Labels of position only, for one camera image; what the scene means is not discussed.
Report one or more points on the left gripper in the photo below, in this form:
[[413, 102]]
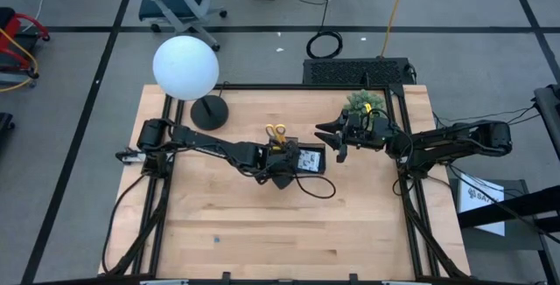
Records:
[[280, 162]]

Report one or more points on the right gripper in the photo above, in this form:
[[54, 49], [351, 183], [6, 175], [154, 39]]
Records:
[[372, 134]]

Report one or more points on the black mesh desk organizer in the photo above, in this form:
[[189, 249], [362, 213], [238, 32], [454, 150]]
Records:
[[323, 158]]

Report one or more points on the white black-patterned card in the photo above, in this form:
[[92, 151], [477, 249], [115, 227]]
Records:
[[309, 161]]

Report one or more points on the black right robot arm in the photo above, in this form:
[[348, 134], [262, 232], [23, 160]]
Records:
[[459, 138]]

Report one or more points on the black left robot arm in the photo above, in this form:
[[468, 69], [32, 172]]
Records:
[[210, 145]]

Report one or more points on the blue grey office chair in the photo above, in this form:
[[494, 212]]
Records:
[[166, 1]]

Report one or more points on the green artificial potted plant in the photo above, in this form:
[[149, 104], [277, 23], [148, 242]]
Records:
[[359, 99]]

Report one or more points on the black perforated computer case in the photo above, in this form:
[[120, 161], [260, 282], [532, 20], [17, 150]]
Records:
[[359, 71]]

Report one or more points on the black table clamp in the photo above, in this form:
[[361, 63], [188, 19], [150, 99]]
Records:
[[226, 277], [353, 277]]

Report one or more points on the white globe table lamp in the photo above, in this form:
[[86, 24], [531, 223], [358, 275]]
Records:
[[186, 66]]

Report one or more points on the white printed paper sheet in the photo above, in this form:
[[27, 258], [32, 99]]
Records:
[[474, 197]]

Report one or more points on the black metal beam stand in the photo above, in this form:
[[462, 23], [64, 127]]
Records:
[[525, 204]]

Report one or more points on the dark grey side table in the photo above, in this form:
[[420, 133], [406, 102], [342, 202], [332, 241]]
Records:
[[520, 239]]

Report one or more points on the black caster base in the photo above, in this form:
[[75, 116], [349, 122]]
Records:
[[5, 121]]

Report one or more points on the red cart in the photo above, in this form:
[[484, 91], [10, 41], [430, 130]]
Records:
[[9, 25]]

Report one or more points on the black aluminium table frame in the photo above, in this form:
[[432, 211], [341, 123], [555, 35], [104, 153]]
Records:
[[306, 86]]

